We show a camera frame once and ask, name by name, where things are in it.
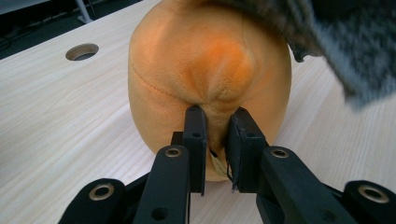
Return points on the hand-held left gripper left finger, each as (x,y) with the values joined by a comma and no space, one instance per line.
(171,180)

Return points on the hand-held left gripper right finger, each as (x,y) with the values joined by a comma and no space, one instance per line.
(280,186)

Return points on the orange plush toy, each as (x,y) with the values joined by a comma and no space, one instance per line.
(186,62)

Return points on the grey fluffy towel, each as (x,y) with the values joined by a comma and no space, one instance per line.
(348,46)

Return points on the white metal table frame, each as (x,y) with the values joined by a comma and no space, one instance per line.
(83,12)

